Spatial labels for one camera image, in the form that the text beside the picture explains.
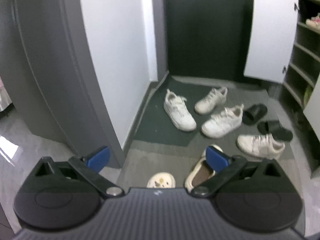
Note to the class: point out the yellow-green shoe on shelf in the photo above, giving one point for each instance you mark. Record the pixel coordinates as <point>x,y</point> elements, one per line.
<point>307,94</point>

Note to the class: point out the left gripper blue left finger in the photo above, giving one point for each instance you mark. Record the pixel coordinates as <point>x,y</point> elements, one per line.
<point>98,159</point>

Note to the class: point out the dark green floor mat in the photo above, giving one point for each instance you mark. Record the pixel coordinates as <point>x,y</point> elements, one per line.
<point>156,125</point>

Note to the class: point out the dark entrance door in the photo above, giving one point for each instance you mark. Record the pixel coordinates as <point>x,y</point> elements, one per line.
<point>208,38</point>

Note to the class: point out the right white cabinet door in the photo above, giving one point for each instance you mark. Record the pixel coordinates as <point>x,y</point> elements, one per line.
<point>311,110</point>

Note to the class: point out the cream clog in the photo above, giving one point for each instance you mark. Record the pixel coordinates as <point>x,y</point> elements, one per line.
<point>199,174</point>
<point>161,180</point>

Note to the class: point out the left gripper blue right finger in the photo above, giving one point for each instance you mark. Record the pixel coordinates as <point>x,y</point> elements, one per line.
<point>216,159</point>

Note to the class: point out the grey shoe cabinet shelves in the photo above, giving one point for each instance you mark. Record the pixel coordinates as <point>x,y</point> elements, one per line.
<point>303,68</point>

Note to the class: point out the black slide sandal back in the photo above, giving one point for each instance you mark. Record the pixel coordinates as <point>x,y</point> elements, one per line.
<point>254,113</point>

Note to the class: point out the black slide sandal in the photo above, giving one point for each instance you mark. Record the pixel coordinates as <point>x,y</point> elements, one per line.
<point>274,127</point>
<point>254,113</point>

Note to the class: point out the white cabinet door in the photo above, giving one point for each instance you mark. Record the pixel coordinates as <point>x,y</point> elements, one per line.
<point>272,37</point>
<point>311,110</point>

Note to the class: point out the black slide sandal front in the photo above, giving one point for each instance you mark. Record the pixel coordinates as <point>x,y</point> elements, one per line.
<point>274,127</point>

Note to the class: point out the pink white sneaker on shelf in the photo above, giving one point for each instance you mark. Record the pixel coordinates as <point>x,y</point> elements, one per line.
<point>314,22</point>

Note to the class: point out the left white cabinet door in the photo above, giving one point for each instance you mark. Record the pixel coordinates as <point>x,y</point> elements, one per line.
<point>272,37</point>

